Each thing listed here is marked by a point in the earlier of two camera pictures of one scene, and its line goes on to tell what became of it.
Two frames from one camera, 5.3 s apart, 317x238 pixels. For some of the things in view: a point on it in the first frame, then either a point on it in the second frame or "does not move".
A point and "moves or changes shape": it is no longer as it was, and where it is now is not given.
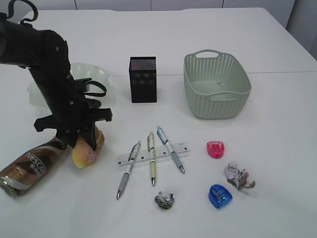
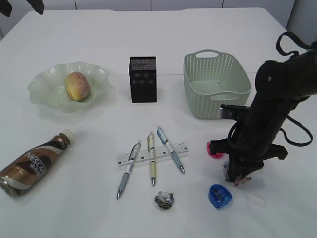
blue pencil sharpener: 219,197 does not move
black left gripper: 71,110 -> 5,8
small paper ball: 164,200 does not move
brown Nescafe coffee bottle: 21,175 does not move
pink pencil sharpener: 215,149 does not move
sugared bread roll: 83,154 moves or changes shape
